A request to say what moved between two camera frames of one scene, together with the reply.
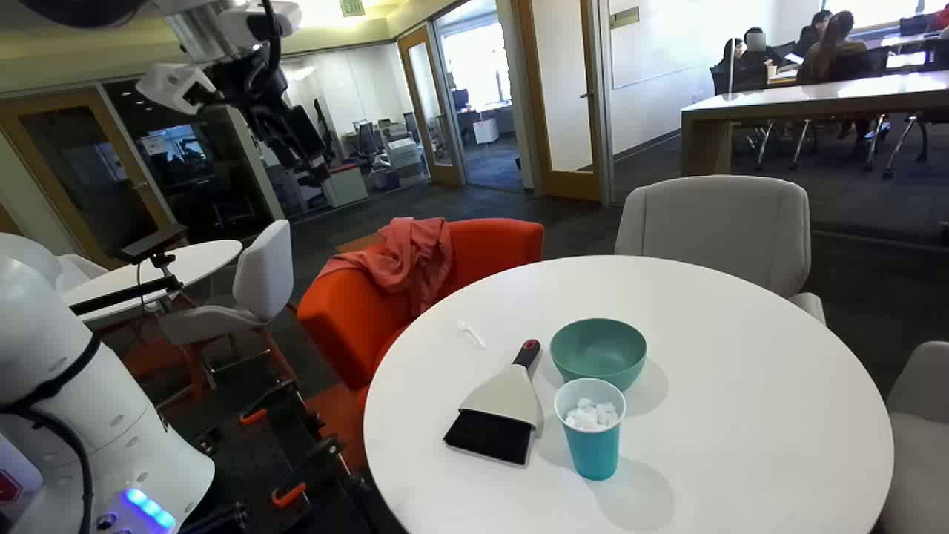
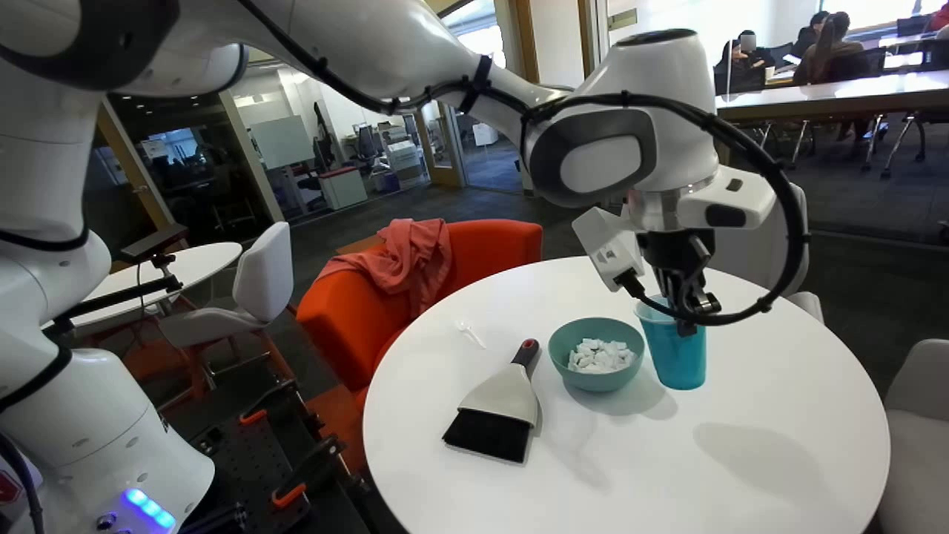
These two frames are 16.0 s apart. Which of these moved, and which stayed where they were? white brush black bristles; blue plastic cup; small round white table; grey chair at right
Moved: blue plastic cup
Stayed: small round white table; white brush black bristles; grey chair at right
